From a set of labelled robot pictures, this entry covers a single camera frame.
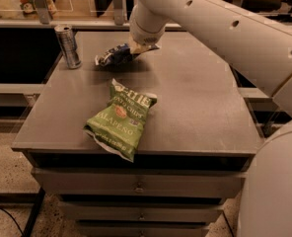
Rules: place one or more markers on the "grey drawer cabinet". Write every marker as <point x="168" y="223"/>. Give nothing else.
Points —
<point x="198" y="141"/>

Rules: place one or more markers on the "silver redbull can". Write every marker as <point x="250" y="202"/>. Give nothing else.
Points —
<point x="68" y="45"/>

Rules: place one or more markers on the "green jalapeno chip bag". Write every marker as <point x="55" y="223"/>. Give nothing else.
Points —
<point x="119" y="127"/>

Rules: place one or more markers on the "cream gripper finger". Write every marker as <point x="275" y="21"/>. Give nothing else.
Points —
<point x="143" y="48"/>

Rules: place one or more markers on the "blue chip bag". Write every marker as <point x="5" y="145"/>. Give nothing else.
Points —
<point x="115" y="56"/>

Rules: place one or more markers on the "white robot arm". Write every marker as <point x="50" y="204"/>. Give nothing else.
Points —
<point x="261" y="50"/>

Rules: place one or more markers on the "metal shelf rail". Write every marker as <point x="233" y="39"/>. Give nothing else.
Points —
<point x="80" y="14"/>

